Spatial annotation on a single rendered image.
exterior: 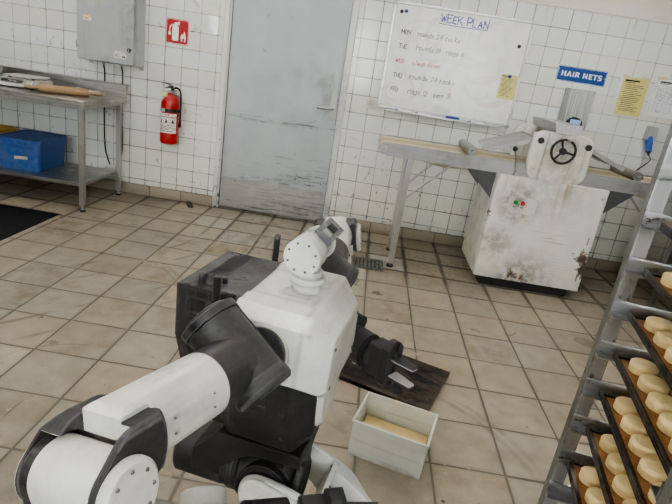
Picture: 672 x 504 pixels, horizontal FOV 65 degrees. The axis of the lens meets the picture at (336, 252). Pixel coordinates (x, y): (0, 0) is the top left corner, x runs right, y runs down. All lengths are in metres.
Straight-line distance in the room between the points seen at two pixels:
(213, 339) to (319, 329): 0.19
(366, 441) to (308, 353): 1.29
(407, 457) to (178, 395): 1.56
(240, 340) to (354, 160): 4.08
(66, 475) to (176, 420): 0.12
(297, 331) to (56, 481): 0.41
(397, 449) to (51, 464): 1.63
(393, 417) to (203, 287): 1.49
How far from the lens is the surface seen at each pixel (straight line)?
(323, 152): 4.83
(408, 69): 4.72
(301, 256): 0.90
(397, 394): 2.57
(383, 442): 2.13
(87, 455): 0.62
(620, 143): 5.19
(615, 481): 1.15
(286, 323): 0.88
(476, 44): 4.78
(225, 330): 0.78
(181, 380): 0.68
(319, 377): 0.92
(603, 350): 1.21
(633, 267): 1.15
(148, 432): 0.61
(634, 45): 5.15
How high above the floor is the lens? 1.42
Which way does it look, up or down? 19 degrees down
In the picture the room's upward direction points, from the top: 9 degrees clockwise
